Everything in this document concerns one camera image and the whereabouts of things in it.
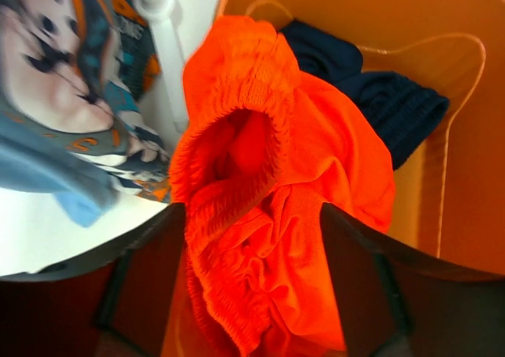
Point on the navy blue shorts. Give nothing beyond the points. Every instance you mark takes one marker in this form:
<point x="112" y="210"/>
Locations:
<point x="402" y="112"/>

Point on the light blue shorts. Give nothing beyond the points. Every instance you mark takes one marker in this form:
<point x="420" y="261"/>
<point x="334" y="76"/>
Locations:
<point x="30" y="163"/>

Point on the white clothes rack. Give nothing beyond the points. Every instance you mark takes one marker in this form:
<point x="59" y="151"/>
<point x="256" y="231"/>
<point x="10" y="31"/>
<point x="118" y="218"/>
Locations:
<point x="159" y="15"/>

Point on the orange plastic basket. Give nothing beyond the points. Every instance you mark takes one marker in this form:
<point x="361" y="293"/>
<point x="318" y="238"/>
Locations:
<point x="449" y="194"/>

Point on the patterned blue orange shorts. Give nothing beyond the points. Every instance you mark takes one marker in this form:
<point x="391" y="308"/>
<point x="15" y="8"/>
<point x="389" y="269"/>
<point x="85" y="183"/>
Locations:
<point x="60" y="65"/>

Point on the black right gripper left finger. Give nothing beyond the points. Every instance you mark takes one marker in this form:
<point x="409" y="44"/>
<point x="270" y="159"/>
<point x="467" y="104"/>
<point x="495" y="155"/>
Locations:
<point x="120" y="291"/>

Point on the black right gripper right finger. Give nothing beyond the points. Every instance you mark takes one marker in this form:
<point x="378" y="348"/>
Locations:
<point x="394" y="300"/>

